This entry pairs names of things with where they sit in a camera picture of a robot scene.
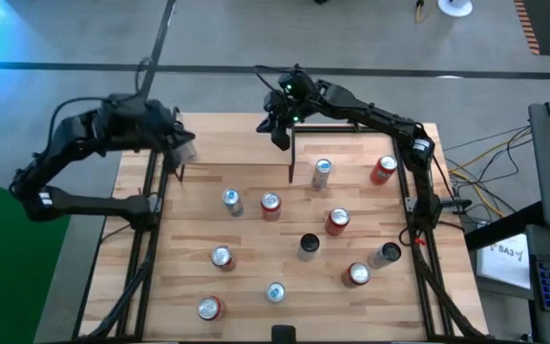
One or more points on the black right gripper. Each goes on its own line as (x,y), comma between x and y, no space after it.
(284,102)

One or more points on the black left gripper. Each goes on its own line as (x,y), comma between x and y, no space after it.
(162,131)

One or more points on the white slim energy drink can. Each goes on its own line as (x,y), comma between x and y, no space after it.
(185,153)

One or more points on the silver Red Bull can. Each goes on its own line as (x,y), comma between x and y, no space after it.
(322,174)
(275,292)

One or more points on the red Coca-Cola can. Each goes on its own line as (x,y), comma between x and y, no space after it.
(337,222)

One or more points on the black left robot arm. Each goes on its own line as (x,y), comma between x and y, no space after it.
(89,205)

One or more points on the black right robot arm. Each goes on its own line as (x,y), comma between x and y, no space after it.
(375,117)

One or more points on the wooden shelf with black legs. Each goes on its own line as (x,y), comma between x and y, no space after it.
(237,143)

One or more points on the blue Red Bull can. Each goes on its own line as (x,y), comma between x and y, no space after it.
(232,203)

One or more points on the Star Wars Coca-Cola can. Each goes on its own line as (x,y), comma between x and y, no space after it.
(222,259)

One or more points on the Celsius Peach Vibe can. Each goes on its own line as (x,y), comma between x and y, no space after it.
(308,246)

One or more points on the red soda can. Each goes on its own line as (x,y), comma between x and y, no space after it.
(210,308)
(356,275)

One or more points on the small red tag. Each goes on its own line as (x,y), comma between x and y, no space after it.
(418,241)

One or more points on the black power adapter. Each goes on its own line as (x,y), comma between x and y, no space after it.
(454,204)

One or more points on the green floor mat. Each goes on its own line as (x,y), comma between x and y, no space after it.
(7,267)

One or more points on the white cylindrical object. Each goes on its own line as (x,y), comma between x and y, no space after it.
(455,8)

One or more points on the black desk edge bar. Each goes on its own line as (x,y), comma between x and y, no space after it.
(504,227)

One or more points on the white SA3 sign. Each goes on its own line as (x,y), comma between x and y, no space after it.
(504,263)

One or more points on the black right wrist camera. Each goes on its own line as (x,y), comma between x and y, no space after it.
(281,138)

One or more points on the black aluminium table frame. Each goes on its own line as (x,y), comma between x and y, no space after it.
(351,128)

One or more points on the black table-level camera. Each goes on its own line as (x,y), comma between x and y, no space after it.
(283,333)

